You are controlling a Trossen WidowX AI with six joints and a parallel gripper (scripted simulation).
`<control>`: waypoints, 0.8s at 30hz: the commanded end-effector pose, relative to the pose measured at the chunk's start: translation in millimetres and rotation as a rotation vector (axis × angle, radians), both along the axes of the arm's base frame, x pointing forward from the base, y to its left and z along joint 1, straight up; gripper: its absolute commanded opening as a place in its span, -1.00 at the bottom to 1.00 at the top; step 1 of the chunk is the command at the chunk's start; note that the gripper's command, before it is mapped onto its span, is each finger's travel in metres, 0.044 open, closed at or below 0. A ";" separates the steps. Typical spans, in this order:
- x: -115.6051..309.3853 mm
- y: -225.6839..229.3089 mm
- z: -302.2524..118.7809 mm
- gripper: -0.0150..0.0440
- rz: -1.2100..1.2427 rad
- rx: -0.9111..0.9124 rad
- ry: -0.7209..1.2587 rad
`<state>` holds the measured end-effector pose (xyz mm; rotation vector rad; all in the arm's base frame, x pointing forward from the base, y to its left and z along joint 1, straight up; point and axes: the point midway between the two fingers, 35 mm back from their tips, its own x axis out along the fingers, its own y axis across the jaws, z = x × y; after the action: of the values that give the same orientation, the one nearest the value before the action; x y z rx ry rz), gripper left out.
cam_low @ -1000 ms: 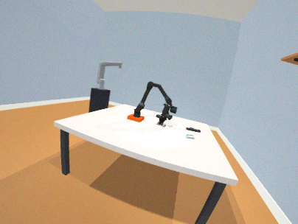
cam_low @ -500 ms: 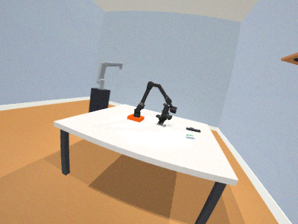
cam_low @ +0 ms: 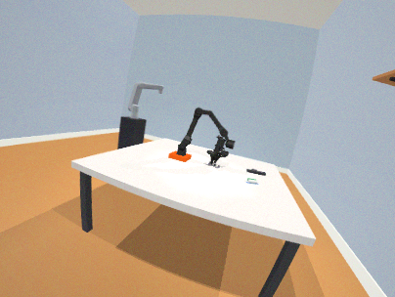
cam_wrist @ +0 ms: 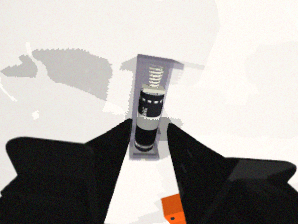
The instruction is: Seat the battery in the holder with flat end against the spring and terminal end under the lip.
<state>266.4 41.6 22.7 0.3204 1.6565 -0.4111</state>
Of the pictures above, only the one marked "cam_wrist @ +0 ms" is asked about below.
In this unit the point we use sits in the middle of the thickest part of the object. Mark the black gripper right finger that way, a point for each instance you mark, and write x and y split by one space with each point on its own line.
203 176

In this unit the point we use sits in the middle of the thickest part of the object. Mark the black and grey battery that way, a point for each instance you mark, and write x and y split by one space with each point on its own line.
148 116

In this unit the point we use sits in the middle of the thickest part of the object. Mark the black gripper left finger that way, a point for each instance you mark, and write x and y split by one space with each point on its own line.
98 162

